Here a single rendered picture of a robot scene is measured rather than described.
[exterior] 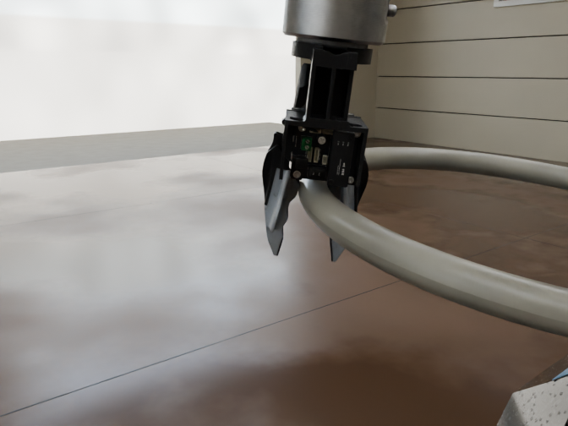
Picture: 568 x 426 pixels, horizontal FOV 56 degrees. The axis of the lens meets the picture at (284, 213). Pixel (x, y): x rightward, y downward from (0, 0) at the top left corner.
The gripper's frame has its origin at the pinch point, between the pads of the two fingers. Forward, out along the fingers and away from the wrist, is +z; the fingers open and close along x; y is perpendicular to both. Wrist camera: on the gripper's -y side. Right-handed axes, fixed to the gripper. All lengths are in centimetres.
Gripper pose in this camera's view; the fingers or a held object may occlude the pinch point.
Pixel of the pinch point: (306, 243)
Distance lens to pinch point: 56.4
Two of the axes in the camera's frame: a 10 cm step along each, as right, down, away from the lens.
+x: 9.9, 1.0, 0.2
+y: -0.2, 3.3, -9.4
